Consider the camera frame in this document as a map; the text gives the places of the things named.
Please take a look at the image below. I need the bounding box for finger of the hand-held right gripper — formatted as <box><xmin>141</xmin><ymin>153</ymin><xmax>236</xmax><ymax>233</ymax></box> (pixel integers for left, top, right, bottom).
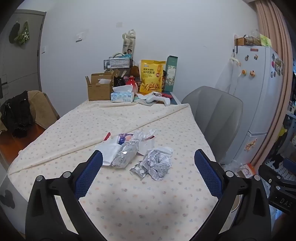
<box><xmin>268</xmin><ymin>176</ymin><xmax>296</xmax><ymax>194</ymax></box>
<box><xmin>282</xmin><ymin>158</ymin><xmax>296</xmax><ymax>174</ymax></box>

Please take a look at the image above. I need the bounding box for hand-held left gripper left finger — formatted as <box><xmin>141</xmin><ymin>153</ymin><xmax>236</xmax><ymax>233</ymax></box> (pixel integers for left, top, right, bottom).
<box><xmin>25</xmin><ymin>149</ymin><xmax>105</xmax><ymax>241</ymax></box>

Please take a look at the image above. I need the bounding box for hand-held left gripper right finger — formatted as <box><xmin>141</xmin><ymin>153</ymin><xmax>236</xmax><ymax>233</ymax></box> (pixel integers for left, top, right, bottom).
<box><xmin>194</xmin><ymin>149</ymin><xmax>272</xmax><ymax>241</ymax></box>

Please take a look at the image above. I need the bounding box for clear plastic wrapper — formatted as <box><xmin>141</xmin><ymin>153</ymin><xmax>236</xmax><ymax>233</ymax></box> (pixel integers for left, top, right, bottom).
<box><xmin>112</xmin><ymin>141</ymin><xmax>138</xmax><ymax>168</ymax></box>

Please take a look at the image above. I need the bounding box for beige trash bin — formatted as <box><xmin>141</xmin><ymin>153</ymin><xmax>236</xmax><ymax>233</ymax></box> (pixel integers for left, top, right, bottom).
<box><xmin>231</xmin><ymin>195</ymin><xmax>243</xmax><ymax>212</ymax></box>

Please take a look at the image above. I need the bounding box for blue purple packet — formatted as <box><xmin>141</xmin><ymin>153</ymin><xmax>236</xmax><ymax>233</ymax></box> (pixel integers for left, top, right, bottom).
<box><xmin>117</xmin><ymin>133</ymin><xmax>134</xmax><ymax>145</ymax></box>

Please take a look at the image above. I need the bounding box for silver blister pack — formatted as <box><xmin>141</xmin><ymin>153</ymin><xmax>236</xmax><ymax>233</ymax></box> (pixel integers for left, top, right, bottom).
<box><xmin>129</xmin><ymin>162</ymin><xmax>149</xmax><ymax>179</ymax></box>

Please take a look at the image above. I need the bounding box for printed paper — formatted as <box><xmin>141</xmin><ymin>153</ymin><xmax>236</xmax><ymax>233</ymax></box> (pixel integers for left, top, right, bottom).
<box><xmin>141</xmin><ymin>147</ymin><xmax>174</xmax><ymax>181</ymax></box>

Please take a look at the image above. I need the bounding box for white paper carton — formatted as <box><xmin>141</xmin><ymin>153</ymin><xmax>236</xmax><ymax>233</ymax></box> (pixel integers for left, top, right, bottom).
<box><xmin>137</xmin><ymin>137</ymin><xmax>155</xmax><ymax>155</ymax></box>

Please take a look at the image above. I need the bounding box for white plastic bag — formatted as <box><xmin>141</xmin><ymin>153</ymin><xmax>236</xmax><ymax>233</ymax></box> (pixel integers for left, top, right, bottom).
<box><xmin>133</xmin><ymin>129</ymin><xmax>157</xmax><ymax>142</ymax></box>

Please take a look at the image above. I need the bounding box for clear plastic bag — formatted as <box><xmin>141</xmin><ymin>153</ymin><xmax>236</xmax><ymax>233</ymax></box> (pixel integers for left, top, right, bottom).
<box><xmin>221</xmin><ymin>159</ymin><xmax>243</xmax><ymax>173</ymax></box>

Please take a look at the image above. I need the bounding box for orange white box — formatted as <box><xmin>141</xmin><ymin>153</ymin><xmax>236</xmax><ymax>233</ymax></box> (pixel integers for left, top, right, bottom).
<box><xmin>239</xmin><ymin>163</ymin><xmax>257</xmax><ymax>178</ymax></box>

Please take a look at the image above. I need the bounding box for orange dragon magnet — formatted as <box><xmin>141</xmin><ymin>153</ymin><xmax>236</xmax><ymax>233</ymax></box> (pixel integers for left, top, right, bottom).
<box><xmin>245</xmin><ymin>138</ymin><xmax>258</xmax><ymax>152</ymax></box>

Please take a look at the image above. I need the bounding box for grey upholstered chair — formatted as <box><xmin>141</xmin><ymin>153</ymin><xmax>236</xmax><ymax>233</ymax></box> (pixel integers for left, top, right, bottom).
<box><xmin>181</xmin><ymin>86</ymin><xmax>244</xmax><ymax>163</ymax></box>

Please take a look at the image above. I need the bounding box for white fridge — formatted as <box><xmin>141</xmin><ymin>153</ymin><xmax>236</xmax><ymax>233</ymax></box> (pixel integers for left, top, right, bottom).
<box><xmin>229</xmin><ymin>45</ymin><xmax>286</xmax><ymax>172</ymax></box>

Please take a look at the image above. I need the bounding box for brown padded chair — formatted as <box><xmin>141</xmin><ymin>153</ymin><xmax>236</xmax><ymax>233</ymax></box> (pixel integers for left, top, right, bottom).
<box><xmin>27</xmin><ymin>90</ymin><xmax>60</xmax><ymax>130</ymax></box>

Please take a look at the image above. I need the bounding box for dark blue desk mat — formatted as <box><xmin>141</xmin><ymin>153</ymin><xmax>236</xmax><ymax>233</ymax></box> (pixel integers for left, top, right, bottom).
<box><xmin>166</xmin><ymin>91</ymin><xmax>184</xmax><ymax>105</ymax></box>

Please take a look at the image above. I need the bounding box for open cardboard box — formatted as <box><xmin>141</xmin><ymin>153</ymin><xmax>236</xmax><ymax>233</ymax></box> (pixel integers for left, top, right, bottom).
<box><xmin>85</xmin><ymin>72</ymin><xmax>115</xmax><ymax>101</ymax></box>

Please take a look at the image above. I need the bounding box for blue white tissue box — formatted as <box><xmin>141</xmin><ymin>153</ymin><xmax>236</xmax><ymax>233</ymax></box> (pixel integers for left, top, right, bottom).
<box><xmin>110</xmin><ymin>85</ymin><xmax>135</xmax><ymax>103</ymax></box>

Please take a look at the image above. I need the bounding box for white game controller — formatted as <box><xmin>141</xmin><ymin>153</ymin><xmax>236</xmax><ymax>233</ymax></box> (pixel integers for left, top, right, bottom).
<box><xmin>144</xmin><ymin>91</ymin><xmax>171</xmax><ymax>106</ymax></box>

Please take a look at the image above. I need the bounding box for pale green paper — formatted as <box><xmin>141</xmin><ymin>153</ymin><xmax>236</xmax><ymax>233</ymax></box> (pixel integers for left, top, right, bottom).
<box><xmin>135</xmin><ymin>93</ymin><xmax>153</xmax><ymax>106</ymax></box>

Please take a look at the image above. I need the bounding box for black clothing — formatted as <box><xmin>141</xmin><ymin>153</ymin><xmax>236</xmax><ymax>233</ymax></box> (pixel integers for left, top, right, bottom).
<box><xmin>0</xmin><ymin>91</ymin><xmax>36</xmax><ymax>139</ymax></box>

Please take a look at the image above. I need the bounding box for white hanging bag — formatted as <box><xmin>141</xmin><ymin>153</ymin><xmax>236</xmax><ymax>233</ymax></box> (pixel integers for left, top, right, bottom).
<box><xmin>214</xmin><ymin>50</ymin><xmax>242</xmax><ymax>116</ymax></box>

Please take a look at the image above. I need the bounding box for black pen holder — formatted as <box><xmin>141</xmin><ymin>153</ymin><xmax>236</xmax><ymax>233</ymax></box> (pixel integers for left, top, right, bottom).
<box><xmin>113</xmin><ymin>70</ymin><xmax>127</xmax><ymax>88</ymax></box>

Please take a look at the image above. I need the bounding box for cluster of fridge magnets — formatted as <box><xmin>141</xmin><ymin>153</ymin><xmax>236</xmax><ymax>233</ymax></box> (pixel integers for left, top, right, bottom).
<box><xmin>271</xmin><ymin>53</ymin><xmax>285</xmax><ymax>78</ymax></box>

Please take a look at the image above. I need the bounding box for red white vase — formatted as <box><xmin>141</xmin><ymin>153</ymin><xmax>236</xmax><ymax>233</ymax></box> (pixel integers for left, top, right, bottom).
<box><xmin>125</xmin><ymin>76</ymin><xmax>139</xmax><ymax>93</ymax></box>

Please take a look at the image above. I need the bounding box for green tall box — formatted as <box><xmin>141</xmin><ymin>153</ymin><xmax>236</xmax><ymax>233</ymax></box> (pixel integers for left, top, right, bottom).
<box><xmin>165</xmin><ymin>56</ymin><xmax>178</xmax><ymax>92</ymax></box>

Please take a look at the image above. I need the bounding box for yellow snack bag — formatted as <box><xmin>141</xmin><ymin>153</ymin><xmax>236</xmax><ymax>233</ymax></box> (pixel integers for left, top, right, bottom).
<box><xmin>139</xmin><ymin>60</ymin><xmax>167</xmax><ymax>95</ymax></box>

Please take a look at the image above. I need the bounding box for green yellow card box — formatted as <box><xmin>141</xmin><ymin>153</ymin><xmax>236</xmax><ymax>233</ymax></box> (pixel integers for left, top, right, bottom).
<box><xmin>259</xmin><ymin>34</ymin><xmax>272</xmax><ymax>48</ymax></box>

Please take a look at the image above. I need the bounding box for grey door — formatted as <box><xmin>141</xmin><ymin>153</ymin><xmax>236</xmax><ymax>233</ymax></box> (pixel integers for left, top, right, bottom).
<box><xmin>0</xmin><ymin>9</ymin><xmax>47</xmax><ymax>112</ymax></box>

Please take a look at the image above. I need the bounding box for white printed tote bag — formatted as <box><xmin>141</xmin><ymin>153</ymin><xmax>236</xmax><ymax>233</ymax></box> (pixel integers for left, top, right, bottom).
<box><xmin>122</xmin><ymin>29</ymin><xmax>136</xmax><ymax>58</ymax></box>

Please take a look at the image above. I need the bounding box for pink curtain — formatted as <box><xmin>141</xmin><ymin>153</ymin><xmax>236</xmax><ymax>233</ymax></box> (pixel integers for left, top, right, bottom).
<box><xmin>254</xmin><ymin>0</ymin><xmax>293</xmax><ymax>166</ymax></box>

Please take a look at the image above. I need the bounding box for green hanging plush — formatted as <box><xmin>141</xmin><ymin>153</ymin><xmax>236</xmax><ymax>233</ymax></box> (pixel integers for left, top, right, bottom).
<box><xmin>14</xmin><ymin>21</ymin><xmax>30</xmax><ymax>46</ymax></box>

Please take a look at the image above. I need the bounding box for black wire basket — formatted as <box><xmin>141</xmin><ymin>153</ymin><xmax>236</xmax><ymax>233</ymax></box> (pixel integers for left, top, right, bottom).
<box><xmin>103</xmin><ymin>58</ymin><xmax>134</xmax><ymax>70</ymax></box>

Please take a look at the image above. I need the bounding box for black door handle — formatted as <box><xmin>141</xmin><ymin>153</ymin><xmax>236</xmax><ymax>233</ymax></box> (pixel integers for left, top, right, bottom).
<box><xmin>0</xmin><ymin>77</ymin><xmax>7</xmax><ymax>99</ymax></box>

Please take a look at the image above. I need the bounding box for small dark wire basket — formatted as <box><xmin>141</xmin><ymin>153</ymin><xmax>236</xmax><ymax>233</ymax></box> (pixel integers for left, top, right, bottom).
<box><xmin>245</xmin><ymin>36</ymin><xmax>261</xmax><ymax>46</ymax></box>

